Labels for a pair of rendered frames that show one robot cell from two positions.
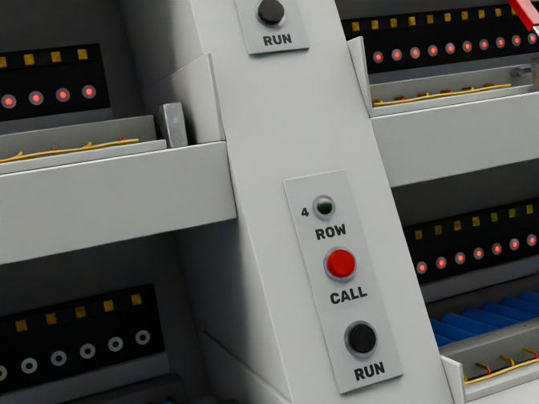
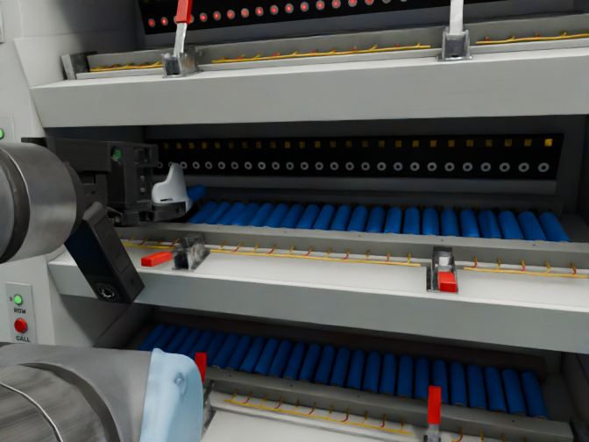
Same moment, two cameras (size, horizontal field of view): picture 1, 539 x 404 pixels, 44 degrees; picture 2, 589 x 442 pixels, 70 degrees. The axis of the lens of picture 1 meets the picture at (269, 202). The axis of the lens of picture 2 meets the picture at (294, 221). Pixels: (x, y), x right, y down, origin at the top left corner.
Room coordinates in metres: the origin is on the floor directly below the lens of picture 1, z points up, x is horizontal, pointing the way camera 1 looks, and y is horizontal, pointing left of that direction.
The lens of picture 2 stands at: (-0.05, 0.05, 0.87)
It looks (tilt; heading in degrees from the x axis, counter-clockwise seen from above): 9 degrees down; 37
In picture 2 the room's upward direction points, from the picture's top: straight up
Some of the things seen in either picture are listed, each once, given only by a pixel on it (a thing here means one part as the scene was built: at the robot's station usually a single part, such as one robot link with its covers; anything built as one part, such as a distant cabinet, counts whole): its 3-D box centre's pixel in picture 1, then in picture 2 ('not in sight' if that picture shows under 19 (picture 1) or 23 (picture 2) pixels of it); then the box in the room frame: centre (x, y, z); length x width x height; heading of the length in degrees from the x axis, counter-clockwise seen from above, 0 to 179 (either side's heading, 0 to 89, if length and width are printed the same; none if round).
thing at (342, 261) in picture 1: (338, 264); not in sight; (0.38, -0.03, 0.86); 0.02 x 0.01 x 0.02; 110
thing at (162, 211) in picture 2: not in sight; (153, 210); (0.21, 0.44, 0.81); 0.09 x 0.05 x 0.02; 15
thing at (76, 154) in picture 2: not in sight; (93, 188); (0.15, 0.45, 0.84); 0.12 x 0.08 x 0.09; 20
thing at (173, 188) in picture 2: not in sight; (175, 188); (0.26, 0.46, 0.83); 0.09 x 0.03 x 0.06; 15
